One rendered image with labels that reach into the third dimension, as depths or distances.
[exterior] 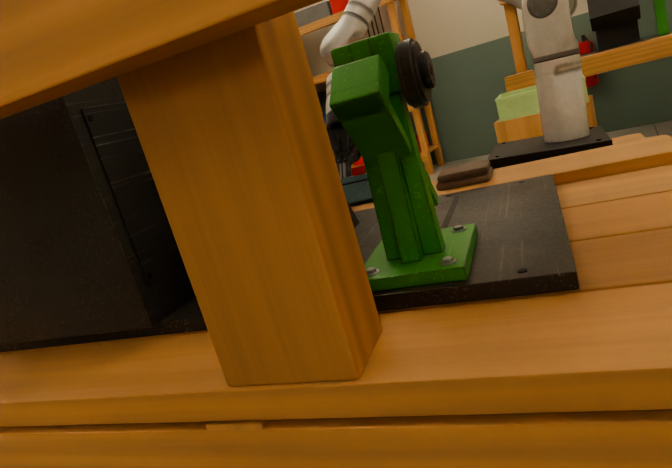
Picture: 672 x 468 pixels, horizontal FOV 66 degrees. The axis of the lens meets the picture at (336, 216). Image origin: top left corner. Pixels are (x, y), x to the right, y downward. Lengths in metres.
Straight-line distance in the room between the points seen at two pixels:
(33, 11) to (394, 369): 0.41
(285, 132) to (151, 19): 0.12
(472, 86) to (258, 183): 5.98
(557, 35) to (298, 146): 0.84
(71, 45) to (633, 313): 0.50
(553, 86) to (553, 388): 0.84
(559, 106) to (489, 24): 5.14
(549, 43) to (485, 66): 5.14
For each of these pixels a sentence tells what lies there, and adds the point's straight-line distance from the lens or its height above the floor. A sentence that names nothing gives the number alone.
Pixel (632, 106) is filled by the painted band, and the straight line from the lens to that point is 6.25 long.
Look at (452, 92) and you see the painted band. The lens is 6.43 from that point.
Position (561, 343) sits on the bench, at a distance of 0.47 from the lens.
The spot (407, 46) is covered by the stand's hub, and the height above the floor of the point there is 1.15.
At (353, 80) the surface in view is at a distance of 0.54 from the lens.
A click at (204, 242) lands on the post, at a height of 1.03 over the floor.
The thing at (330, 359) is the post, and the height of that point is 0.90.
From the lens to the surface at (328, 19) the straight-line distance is 6.25.
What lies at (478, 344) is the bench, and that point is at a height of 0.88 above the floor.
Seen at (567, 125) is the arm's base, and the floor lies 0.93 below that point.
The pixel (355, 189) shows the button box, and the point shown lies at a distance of 1.06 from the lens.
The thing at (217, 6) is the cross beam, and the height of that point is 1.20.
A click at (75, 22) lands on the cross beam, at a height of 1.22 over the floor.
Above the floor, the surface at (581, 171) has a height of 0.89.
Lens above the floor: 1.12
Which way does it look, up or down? 12 degrees down
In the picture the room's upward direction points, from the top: 16 degrees counter-clockwise
